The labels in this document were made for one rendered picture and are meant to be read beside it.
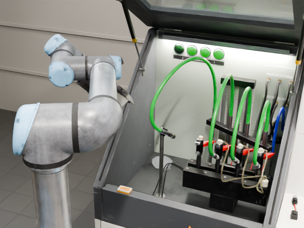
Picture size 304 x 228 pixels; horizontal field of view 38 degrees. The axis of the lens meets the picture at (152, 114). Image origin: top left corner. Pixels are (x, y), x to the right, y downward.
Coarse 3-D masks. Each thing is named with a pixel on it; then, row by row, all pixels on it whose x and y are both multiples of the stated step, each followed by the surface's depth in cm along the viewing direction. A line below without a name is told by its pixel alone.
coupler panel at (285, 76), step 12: (264, 72) 186; (276, 72) 184; (288, 72) 182; (264, 84) 188; (276, 84) 186; (288, 84) 181; (264, 96) 190; (276, 108) 190; (288, 108) 188; (264, 120) 194
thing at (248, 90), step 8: (248, 88) 164; (248, 96) 173; (240, 104) 158; (248, 104) 176; (240, 112) 157; (248, 112) 178; (248, 120) 179; (248, 128) 181; (232, 136) 156; (232, 144) 156; (232, 152) 157; (232, 160) 163
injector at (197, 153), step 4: (200, 140) 177; (200, 144) 178; (196, 148) 180; (200, 148) 179; (196, 152) 178; (200, 152) 179; (200, 156) 181; (196, 160) 182; (200, 160) 182; (196, 164) 183; (200, 164) 183
